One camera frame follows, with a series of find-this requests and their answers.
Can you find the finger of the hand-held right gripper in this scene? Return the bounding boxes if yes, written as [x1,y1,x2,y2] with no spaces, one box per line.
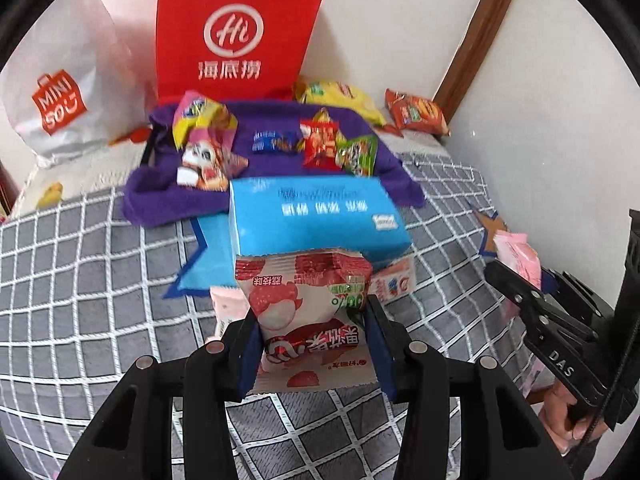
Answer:
[542,269,617,323]
[484,260,598,348]

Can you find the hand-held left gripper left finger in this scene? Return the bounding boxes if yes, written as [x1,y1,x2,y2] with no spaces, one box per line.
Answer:
[62,305,266,480]

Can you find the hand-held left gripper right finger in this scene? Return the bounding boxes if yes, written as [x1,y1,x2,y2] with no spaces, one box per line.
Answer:
[362,295,576,480]

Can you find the white and red fruit-print packet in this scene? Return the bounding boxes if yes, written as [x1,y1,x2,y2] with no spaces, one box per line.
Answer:
[234,247,376,396]

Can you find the pink and yellow snack packet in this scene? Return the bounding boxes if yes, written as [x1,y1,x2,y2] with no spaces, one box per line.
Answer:
[171,90,240,153]

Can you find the person's right hand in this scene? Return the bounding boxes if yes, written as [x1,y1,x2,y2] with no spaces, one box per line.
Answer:
[542,375,611,453]

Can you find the pale pink snack packet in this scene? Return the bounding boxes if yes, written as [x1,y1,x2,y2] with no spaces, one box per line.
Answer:
[210,285,251,343]

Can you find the tan star card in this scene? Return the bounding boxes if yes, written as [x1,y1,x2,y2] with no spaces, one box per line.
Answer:
[472,210,506,258]

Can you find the white packet with red print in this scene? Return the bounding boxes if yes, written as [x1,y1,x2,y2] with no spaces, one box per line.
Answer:
[372,255,417,303]

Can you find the blue star card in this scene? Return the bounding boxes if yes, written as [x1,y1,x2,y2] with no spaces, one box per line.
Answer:
[162,215,241,301]

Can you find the blue tissue pack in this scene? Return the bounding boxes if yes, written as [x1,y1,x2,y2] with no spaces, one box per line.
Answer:
[227,176,415,263]

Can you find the grey checked blanket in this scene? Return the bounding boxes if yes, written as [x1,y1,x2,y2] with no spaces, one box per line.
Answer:
[0,137,551,480]

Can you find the purple towel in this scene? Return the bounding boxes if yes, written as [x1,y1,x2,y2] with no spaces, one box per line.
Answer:
[122,100,426,228]

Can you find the panda print snack packet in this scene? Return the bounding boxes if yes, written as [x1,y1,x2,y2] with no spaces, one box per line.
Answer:
[176,132,249,193]

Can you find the green snack packet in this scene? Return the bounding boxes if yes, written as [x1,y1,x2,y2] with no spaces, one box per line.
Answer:
[335,135,379,178]

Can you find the orange-red snack packet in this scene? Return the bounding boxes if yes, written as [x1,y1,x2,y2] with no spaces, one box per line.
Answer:
[384,88,451,137]

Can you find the blue wrapped candy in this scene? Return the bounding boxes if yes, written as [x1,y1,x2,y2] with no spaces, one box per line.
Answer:
[251,130,301,153]

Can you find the red snack packet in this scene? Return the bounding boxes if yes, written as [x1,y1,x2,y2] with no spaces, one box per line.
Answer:
[299,110,343,170]

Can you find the printed mat with bird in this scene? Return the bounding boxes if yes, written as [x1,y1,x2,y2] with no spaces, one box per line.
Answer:
[10,125,151,216]

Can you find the yellow snack bag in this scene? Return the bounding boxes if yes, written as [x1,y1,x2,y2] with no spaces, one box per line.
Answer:
[292,79,388,128]

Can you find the white paper bag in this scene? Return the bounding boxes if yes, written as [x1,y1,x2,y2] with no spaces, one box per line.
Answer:
[0,0,158,168]

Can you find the red paper bag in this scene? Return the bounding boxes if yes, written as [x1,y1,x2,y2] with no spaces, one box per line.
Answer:
[155,0,332,101]

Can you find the brown wooden door frame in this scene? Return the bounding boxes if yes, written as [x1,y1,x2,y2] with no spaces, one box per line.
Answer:
[432,0,526,121]

